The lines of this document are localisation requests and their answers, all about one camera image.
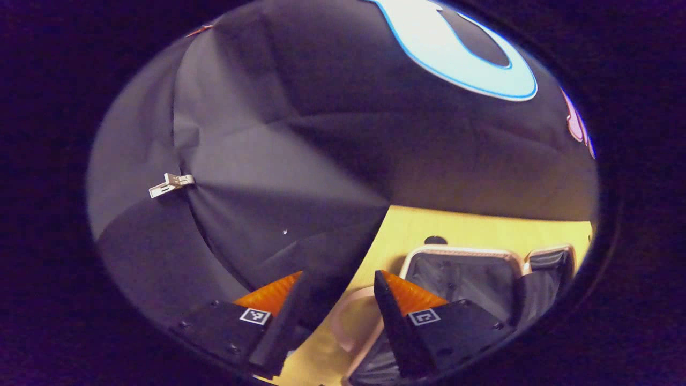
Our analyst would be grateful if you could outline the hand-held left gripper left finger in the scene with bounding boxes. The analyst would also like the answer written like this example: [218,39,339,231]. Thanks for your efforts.
[169,271,304,378]

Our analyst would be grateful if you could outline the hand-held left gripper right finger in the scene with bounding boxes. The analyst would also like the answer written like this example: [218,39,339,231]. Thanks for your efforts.
[374,270,515,378]

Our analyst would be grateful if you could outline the beige pink scalloped suitcase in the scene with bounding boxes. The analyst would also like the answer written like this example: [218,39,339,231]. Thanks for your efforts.
[330,244,577,385]

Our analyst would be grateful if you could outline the silver metal clip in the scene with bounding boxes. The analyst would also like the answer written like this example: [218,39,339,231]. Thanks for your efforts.
[148,173,196,199]

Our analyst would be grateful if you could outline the black backdrop cloth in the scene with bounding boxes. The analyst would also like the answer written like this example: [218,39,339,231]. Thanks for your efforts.
[86,0,598,333]

